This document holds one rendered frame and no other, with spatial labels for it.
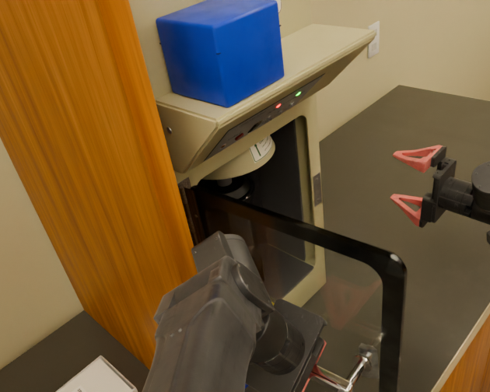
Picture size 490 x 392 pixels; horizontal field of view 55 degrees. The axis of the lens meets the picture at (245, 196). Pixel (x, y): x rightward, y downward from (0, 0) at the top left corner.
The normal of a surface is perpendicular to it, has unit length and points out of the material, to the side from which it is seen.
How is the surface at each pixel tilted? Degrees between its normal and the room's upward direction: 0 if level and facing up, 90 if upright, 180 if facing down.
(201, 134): 90
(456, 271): 0
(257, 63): 90
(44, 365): 0
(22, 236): 90
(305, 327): 26
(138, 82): 90
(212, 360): 62
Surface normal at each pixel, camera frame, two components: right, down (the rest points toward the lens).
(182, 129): -0.69, 0.49
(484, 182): -0.42, -0.49
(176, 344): -0.57, -0.80
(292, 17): 0.72, 0.31
